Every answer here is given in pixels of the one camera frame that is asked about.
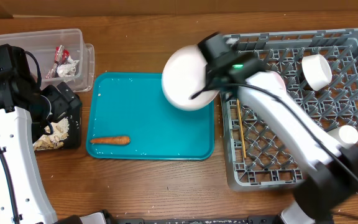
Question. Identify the clear plastic bin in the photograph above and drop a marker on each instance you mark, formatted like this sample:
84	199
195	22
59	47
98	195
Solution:
77	72

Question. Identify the grey dishwasher rack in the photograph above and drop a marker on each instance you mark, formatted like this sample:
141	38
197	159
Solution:
269	164

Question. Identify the orange carrot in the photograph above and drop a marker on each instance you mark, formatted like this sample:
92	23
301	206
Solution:
115	140

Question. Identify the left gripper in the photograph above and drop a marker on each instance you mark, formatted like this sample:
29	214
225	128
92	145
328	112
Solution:
62	105

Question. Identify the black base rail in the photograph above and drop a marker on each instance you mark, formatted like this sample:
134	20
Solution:
103	216

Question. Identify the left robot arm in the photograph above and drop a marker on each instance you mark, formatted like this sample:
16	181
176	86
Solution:
27	112

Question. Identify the teal serving tray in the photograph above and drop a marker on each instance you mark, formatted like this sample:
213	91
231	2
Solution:
133	104

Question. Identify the pile of peanut shells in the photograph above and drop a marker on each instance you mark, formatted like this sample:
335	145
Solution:
44	143

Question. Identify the white paper cup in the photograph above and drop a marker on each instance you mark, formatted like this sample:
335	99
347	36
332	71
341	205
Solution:
346	135

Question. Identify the wooden chopstick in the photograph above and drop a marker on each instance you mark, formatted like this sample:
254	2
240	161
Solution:
239	115

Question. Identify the aluminium foil ball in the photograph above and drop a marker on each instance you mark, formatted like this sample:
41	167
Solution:
68	68

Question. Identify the red snack wrapper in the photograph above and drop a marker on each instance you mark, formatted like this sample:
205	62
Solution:
61	55

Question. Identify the pile of rice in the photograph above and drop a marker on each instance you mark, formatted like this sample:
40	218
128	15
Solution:
60	130

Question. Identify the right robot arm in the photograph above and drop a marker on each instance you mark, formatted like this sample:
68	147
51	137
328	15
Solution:
331	168

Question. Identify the pink bowl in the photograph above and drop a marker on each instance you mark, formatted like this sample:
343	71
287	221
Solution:
279	80

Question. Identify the white round plate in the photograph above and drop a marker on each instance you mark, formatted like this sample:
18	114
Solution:
183	76

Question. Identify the black tray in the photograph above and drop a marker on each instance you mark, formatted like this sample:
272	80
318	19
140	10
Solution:
74	134

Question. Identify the white bowl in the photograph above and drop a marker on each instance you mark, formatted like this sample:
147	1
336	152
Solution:
317	71

